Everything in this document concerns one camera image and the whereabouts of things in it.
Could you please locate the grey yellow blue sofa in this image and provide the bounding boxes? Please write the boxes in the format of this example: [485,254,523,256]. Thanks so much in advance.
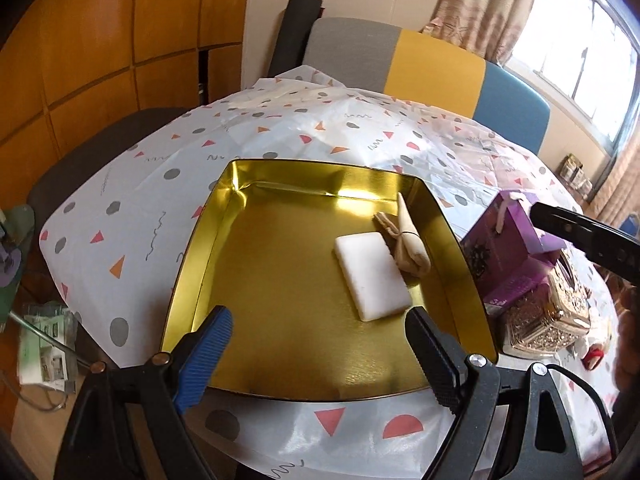
[303,18,550,154]

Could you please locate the boxes on desk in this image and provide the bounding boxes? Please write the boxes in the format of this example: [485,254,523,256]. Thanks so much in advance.
[558,153,592,200]

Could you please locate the purple gift box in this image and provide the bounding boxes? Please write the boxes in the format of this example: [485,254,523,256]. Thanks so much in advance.
[461,190,566,318]

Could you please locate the white sponge block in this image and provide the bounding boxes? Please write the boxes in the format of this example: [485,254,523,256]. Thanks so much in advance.
[334,232,411,322]

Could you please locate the window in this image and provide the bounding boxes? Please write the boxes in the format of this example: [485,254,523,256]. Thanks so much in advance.
[506,0,639,154]

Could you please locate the gold metal tray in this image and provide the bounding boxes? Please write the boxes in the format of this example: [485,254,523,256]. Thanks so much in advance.
[163,159,497,402]

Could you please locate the left beige curtain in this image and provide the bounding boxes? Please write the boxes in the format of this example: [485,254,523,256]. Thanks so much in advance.
[422,0,535,65]

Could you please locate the beige burlap cloth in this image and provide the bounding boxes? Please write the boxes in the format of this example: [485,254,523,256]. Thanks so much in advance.
[374,193,432,278]

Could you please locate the beige curtain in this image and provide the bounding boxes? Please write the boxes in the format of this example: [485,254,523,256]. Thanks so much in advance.
[587,133,640,228]
[422,0,535,65]

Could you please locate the right beige curtain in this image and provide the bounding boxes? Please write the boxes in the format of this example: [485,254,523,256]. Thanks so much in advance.
[587,133,640,228]

